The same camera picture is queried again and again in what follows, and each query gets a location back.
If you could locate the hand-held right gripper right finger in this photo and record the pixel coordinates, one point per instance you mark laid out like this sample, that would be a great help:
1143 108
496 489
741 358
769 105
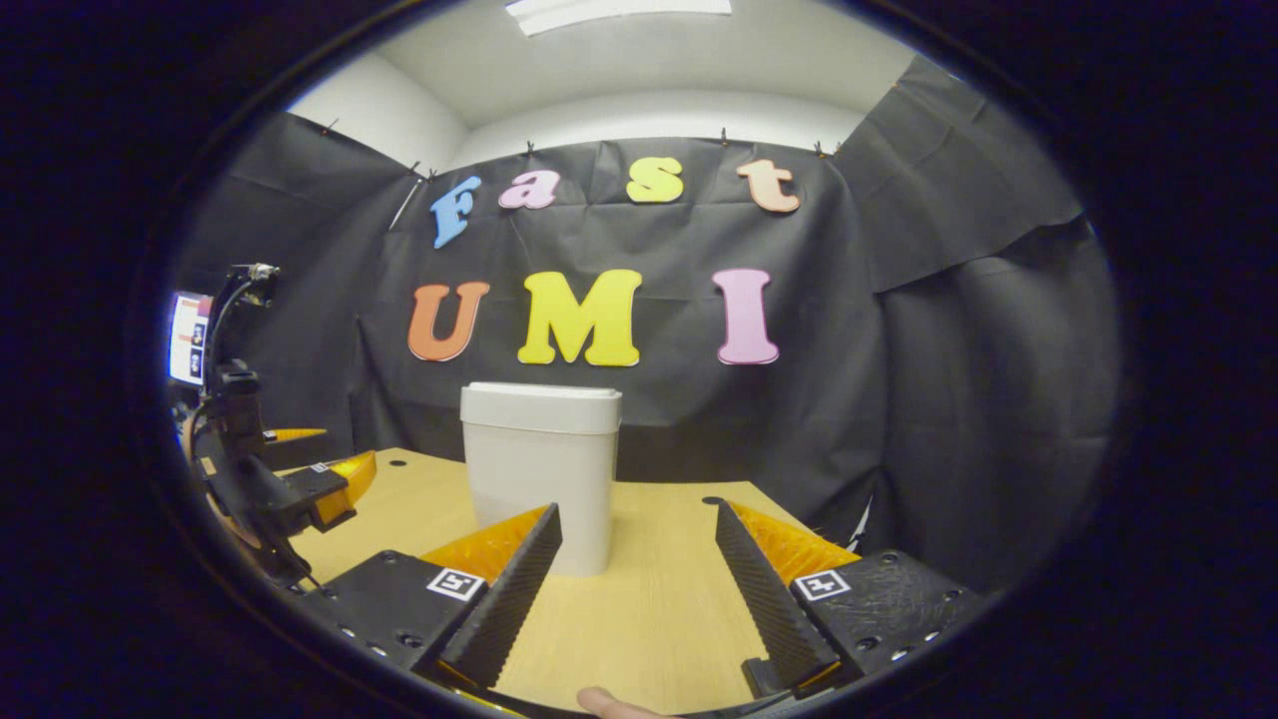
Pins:
767 604

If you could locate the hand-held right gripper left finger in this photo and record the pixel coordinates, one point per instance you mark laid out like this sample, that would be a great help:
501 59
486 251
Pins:
509 599

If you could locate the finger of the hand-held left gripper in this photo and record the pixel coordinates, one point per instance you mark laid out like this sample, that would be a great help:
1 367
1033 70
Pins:
287 454
310 489

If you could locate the white desktop garbage bin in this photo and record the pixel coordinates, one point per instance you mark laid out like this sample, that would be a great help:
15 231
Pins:
539 469

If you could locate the wooden desktop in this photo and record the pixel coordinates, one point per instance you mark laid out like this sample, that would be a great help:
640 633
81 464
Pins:
659 599

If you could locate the computer monitor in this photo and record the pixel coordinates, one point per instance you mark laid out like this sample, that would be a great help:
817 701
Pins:
188 340

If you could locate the black backdrop cloth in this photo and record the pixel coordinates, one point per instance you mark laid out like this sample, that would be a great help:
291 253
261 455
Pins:
899 399

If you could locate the ceiling light panel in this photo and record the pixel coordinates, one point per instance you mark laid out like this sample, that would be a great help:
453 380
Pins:
619 12

